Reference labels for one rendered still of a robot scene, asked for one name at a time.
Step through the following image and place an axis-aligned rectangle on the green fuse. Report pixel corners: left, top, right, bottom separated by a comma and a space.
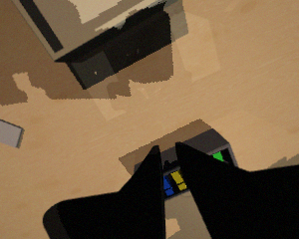
211, 151, 223, 161

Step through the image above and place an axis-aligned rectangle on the beige open-top tray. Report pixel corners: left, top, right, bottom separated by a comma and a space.
10, 0, 178, 63

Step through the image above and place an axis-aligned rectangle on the dark grey fuse block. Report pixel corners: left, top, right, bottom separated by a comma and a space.
160, 128, 239, 201

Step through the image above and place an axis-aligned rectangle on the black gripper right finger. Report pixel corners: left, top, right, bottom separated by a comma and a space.
175, 141, 299, 239

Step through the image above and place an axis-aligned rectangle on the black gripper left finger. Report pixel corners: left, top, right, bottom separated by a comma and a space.
43, 145, 166, 239

